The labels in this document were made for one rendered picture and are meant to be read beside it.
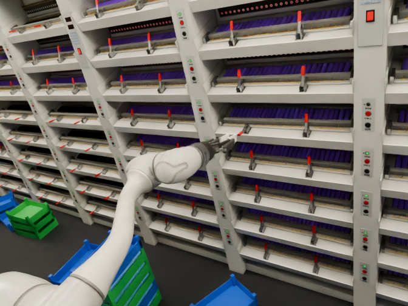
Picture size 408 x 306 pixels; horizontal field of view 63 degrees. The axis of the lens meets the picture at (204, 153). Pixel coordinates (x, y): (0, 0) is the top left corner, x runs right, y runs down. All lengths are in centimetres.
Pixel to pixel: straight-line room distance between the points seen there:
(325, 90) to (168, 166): 64
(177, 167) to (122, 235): 27
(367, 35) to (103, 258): 100
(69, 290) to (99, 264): 8
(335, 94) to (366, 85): 10
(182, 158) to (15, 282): 54
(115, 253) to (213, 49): 89
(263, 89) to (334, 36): 34
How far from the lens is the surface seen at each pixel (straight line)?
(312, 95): 131
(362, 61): 124
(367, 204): 149
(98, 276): 85
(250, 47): 134
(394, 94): 126
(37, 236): 307
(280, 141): 144
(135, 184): 112
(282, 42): 129
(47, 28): 215
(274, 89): 138
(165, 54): 157
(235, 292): 204
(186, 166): 105
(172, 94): 162
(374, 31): 121
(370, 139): 134
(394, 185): 145
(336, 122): 141
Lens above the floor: 156
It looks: 26 degrees down
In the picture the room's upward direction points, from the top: 13 degrees counter-clockwise
